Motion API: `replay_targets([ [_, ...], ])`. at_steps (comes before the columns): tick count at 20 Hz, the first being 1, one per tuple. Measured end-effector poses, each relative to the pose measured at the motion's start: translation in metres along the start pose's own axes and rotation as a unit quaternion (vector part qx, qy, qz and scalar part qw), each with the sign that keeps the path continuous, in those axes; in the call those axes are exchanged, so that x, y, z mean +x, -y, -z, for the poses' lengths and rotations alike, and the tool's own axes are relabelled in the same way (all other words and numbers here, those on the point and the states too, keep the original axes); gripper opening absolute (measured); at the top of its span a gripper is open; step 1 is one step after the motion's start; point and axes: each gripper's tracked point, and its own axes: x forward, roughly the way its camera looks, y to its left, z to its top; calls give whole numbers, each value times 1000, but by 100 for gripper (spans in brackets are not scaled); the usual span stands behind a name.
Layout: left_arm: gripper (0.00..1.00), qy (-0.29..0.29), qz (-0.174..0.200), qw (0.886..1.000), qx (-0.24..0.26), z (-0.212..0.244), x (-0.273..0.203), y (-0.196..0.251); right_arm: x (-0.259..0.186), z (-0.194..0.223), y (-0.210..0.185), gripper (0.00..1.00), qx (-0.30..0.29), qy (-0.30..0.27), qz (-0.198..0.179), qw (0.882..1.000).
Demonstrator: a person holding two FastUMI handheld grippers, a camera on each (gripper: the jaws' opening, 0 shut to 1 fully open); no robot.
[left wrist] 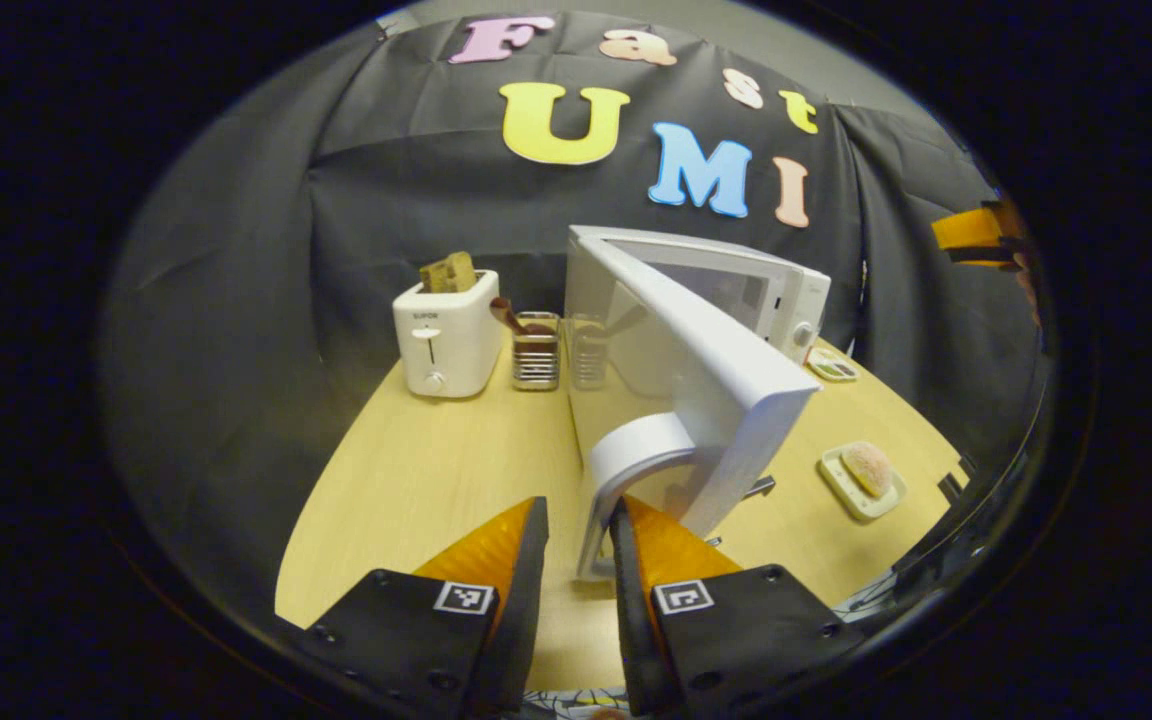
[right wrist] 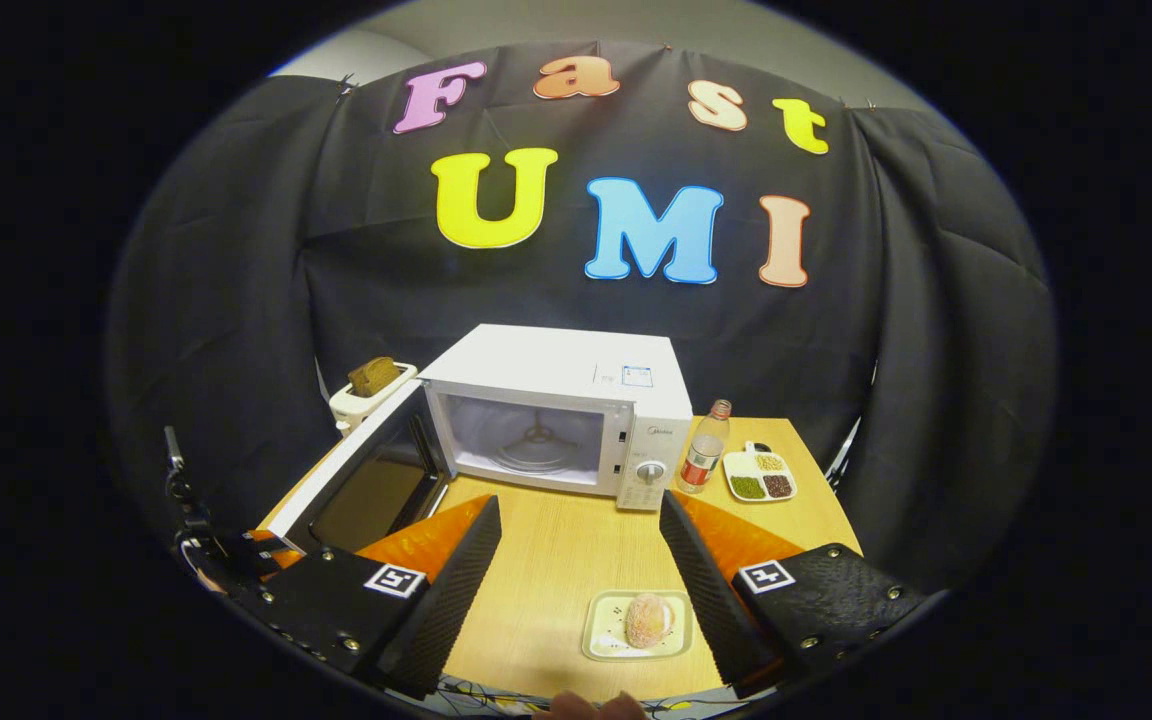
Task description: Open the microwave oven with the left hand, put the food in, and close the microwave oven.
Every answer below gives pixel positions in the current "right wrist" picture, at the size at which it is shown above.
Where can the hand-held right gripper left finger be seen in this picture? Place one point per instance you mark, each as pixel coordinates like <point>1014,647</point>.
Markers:
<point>441,620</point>

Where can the round sesame bread bun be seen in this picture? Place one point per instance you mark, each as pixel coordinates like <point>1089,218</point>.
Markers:
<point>649,620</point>

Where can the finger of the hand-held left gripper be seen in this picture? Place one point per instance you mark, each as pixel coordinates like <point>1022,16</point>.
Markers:
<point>261,550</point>

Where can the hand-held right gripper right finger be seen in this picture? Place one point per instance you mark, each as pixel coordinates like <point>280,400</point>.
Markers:
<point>711,610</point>

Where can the white divided plate of beans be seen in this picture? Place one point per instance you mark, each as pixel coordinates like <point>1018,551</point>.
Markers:
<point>758,475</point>

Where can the small white dotted tray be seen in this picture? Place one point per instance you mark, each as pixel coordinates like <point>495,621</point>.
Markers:
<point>601,640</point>

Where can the glass turntable plate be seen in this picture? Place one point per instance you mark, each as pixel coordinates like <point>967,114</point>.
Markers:
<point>536,450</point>

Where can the white microwave oven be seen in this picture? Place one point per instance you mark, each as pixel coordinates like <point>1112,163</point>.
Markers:
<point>556,365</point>

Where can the clear bottle with red label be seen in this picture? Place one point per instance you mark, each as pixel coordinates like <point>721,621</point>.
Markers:
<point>704,455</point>

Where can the white toaster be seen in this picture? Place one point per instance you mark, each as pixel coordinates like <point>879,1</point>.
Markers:
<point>361,405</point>

